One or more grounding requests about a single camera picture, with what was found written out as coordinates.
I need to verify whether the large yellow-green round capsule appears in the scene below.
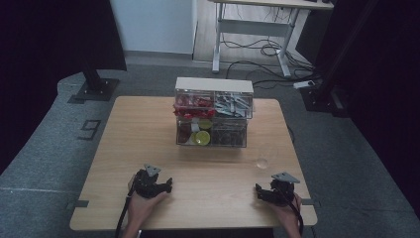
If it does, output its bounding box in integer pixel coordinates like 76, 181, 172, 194
194, 130, 212, 147

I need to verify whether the clear acrylic drawer organizer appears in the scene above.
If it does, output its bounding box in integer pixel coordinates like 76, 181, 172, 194
173, 76, 255, 149

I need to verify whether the pile of dark brown packets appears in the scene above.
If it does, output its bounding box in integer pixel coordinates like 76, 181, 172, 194
211, 120, 248, 147

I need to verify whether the tangle of black floor cables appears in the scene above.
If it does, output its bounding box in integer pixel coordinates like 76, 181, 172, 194
220, 31, 320, 89

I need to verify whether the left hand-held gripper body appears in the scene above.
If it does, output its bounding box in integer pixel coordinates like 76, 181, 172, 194
133, 164, 166, 199

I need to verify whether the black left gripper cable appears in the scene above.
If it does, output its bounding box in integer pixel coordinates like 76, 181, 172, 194
114, 184, 137, 238

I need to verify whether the white power strip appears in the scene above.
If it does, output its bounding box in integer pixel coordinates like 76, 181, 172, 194
292, 79, 317, 90

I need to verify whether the pile of red packets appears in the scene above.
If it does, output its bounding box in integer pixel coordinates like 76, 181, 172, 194
172, 92, 216, 120

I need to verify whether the grey tape marker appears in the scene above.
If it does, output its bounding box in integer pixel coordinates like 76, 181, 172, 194
64, 199, 90, 211
300, 197, 322, 209

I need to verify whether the person's right hand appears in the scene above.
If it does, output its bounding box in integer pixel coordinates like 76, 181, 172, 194
270, 191, 303, 232

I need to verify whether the black stand with square base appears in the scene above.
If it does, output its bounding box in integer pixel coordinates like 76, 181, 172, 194
67, 60, 121, 105

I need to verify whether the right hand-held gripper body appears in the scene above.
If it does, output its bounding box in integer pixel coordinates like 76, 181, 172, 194
267, 171, 301, 208

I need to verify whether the person's left hand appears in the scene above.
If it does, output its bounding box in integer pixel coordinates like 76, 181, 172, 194
127, 174, 168, 229

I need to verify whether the dark curtain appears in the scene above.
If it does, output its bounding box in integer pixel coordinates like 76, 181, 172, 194
0, 0, 129, 175
295, 0, 420, 221

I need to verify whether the black metal frame stand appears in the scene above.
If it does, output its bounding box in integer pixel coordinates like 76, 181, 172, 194
298, 0, 380, 115

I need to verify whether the white metal frame desk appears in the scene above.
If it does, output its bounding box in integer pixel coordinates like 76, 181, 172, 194
207, 0, 335, 79

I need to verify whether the pile of silver packets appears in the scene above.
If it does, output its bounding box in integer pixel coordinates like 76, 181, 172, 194
214, 92, 254, 119

